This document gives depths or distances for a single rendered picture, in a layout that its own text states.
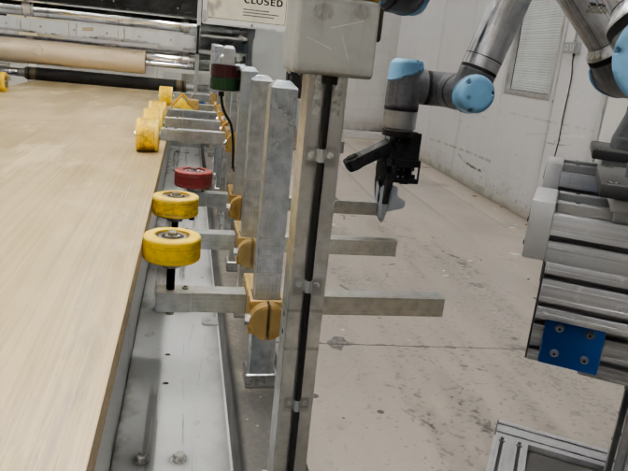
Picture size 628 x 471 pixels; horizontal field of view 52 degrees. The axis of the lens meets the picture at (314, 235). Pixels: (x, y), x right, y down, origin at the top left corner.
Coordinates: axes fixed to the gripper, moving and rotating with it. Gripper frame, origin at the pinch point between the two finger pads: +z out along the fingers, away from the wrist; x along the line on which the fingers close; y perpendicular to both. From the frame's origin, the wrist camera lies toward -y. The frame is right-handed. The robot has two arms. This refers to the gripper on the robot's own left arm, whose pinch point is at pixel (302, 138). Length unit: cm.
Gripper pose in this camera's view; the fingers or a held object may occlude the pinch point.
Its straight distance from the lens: 130.3
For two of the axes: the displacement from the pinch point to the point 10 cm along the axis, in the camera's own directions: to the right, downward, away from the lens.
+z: -1.1, 9.4, 3.1
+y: -1.7, -3.2, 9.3
